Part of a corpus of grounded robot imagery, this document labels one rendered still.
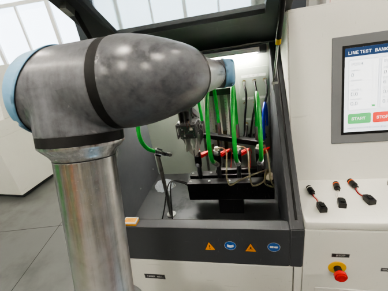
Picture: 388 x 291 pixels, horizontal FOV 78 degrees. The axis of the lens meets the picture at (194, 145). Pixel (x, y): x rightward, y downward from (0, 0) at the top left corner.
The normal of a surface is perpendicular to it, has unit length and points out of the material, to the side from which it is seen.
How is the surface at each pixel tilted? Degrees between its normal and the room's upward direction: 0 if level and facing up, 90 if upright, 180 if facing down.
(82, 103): 100
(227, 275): 90
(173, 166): 90
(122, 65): 67
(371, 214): 0
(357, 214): 0
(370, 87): 76
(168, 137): 90
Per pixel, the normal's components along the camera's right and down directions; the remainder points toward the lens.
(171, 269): -0.18, 0.43
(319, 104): -0.21, 0.20
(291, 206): -0.22, -0.37
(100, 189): 0.66, 0.07
